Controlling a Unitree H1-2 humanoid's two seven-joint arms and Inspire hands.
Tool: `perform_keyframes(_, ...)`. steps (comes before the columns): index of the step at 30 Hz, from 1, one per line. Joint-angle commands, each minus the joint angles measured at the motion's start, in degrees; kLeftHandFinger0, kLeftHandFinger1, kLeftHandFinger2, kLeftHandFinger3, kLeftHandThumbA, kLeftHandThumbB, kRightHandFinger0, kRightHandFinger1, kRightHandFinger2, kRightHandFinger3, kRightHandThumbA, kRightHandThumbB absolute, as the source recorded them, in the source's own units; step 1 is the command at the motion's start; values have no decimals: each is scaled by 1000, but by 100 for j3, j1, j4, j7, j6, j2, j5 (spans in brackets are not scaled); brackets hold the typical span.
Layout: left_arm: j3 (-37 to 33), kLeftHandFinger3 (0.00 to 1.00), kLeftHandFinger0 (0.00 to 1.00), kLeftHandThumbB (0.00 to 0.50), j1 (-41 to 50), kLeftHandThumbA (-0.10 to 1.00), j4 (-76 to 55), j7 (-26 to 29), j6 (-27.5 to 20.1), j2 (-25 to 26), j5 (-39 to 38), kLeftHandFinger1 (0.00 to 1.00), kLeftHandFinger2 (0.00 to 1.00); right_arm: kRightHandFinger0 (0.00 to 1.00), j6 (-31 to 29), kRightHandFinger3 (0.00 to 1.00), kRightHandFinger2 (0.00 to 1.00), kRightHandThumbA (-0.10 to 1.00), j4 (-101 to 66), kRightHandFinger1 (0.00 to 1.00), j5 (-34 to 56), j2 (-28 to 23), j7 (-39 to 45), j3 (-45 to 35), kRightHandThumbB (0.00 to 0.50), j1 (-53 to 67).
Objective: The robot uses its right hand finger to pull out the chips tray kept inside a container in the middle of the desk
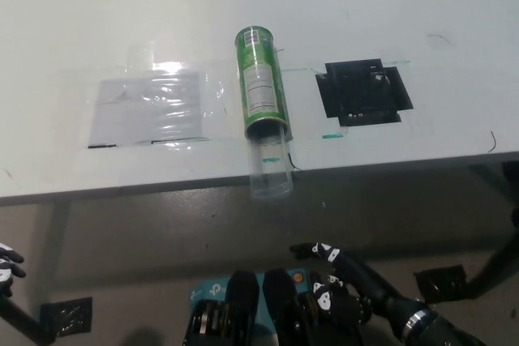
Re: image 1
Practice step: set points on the clear plastic chips tray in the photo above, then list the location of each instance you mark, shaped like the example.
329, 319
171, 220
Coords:
271, 172

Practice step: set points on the short green tape mark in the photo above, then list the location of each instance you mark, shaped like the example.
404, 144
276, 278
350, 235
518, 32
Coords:
332, 135

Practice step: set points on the black robot body blocks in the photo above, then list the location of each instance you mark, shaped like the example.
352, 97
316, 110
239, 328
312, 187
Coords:
243, 313

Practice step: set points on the black table leg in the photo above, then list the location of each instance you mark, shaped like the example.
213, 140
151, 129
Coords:
28, 323
496, 257

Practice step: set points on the white and black right hand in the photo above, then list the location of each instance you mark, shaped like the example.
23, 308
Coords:
340, 301

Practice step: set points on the black tape square patch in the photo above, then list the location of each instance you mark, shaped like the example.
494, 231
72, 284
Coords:
361, 95

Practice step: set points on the clear taped plastic sheet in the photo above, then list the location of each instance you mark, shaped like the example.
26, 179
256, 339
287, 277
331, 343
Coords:
150, 111

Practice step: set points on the white and black left hand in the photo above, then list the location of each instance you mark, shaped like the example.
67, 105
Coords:
7, 269

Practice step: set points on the green chips can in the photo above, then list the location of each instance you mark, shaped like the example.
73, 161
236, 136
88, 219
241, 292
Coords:
259, 78

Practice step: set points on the clear plastic film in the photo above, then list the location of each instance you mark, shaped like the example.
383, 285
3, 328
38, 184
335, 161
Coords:
215, 90

